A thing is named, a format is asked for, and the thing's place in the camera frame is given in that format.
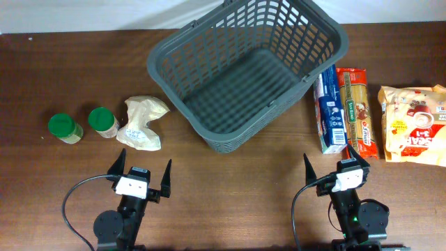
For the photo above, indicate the crumpled beige paper bag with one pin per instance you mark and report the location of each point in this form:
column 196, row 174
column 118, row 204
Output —
column 141, row 111

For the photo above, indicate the beige coffee mix bag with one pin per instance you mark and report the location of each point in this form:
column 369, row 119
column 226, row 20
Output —
column 413, row 124

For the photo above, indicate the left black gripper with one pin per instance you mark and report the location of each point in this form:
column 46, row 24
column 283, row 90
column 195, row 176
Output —
column 155, row 195

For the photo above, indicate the green lid jar, beige contents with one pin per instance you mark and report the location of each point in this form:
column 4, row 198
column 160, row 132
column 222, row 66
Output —
column 104, row 122

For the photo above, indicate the blue white carton box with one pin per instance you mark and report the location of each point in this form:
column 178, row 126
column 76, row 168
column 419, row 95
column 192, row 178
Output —
column 330, row 114

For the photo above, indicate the red spaghetti packet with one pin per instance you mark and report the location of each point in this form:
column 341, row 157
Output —
column 355, row 101

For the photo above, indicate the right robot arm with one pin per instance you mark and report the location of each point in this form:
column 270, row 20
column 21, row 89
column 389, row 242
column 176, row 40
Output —
column 362, row 222

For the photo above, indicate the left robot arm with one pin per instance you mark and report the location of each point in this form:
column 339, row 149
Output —
column 118, row 230

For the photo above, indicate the grey plastic basket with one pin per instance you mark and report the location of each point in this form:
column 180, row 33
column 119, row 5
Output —
column 243, row 64

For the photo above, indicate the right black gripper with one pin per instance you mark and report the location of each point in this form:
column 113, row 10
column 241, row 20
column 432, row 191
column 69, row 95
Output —
column 364, row 165

